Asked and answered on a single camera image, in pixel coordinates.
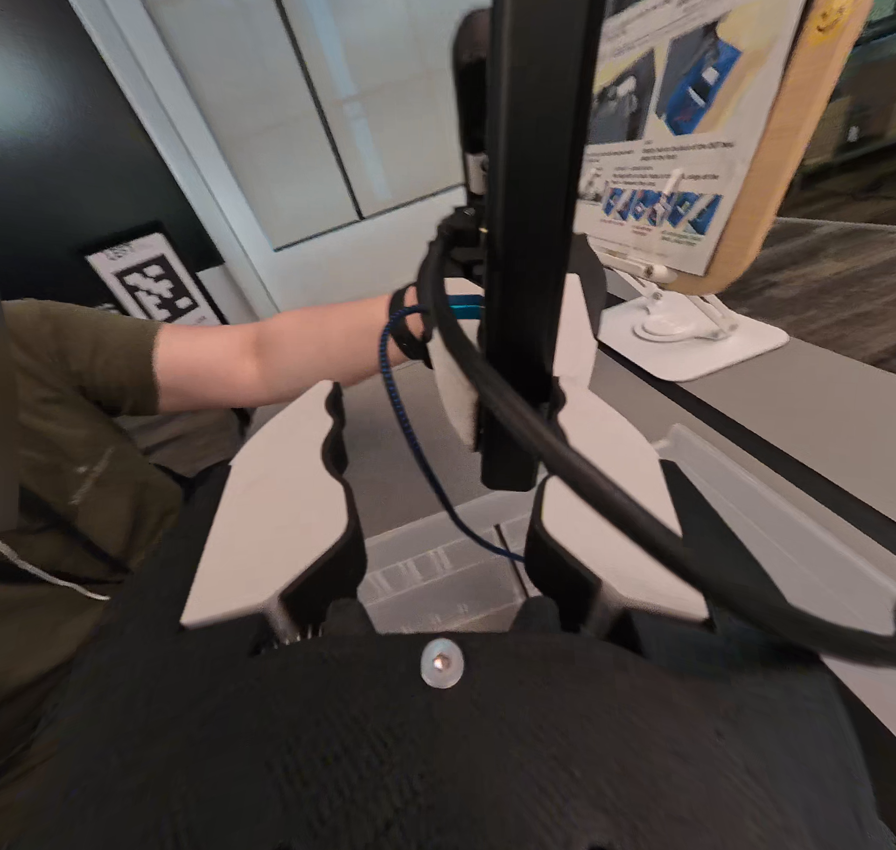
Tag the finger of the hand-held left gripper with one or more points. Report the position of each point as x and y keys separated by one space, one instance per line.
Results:
x=458 y=402
x=577 y=332

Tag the black wristband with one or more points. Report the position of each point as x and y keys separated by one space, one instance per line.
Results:
x=409 y=335

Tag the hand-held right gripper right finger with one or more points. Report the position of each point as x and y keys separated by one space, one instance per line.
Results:
x=602 y=563

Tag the black panel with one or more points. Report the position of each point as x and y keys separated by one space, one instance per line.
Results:
x=70 y=129

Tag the frosted glass partition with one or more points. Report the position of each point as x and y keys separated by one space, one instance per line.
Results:
x=245 y=94

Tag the black white marker sign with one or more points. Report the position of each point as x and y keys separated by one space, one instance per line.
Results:
x=154 y=283

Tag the instruction poster board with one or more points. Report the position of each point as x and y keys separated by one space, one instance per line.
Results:
x=700 y=94

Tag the black usb hub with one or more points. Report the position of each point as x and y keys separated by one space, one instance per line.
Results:
x=532 y=164

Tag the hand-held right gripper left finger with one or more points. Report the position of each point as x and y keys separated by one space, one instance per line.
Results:
x=280 y=514

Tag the clear plastic storage box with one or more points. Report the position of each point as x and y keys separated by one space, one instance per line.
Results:
x=434 y=570

